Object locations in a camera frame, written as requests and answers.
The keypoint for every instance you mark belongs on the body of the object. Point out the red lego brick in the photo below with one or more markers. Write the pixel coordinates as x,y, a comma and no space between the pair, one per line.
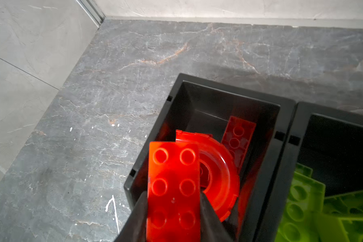
173,193

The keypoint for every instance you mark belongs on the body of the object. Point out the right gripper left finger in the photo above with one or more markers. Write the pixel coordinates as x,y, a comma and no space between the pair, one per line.
135,228

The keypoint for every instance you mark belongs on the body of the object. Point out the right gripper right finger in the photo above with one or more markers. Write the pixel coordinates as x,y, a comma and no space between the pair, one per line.
212,229

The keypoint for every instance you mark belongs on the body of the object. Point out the red lego brick diagonal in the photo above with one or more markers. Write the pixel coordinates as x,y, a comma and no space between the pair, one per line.
237,138

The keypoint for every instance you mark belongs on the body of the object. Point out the black two-compartment tray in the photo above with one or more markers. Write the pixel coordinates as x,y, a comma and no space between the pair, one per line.
328,140

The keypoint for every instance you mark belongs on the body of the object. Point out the red arch lego piece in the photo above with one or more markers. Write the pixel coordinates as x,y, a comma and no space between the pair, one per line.
219,178

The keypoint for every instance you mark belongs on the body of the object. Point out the green lego brick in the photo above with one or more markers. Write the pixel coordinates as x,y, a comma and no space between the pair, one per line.
306,197
341,219
304,170

